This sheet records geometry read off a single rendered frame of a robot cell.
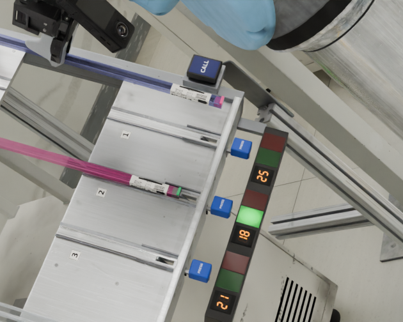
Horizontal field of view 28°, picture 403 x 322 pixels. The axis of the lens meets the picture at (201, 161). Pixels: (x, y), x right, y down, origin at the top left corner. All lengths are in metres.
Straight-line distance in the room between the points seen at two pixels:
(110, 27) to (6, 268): 0.97
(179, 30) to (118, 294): 1.46
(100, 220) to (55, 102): 2.27
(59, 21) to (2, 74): 0.30
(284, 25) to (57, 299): 0.71
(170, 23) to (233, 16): 1.96
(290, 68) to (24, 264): 0.76
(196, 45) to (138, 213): 1.38
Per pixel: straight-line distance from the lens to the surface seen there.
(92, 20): 1.10
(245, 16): 0.55
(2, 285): 1.94
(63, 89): 3.52
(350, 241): 2.07
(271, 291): 1.76
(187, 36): 2.54
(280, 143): 1.31
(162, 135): 1.30
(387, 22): 0.61
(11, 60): 1.41
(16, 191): 3.30
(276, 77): 1.61
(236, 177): 2.57
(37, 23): 1.15
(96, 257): 1.21
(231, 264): 1.21
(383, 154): 1.79
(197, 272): 1.18
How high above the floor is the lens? 1.35
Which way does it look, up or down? 29 degrees down
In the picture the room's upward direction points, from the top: 53 degrees counter-clockwise
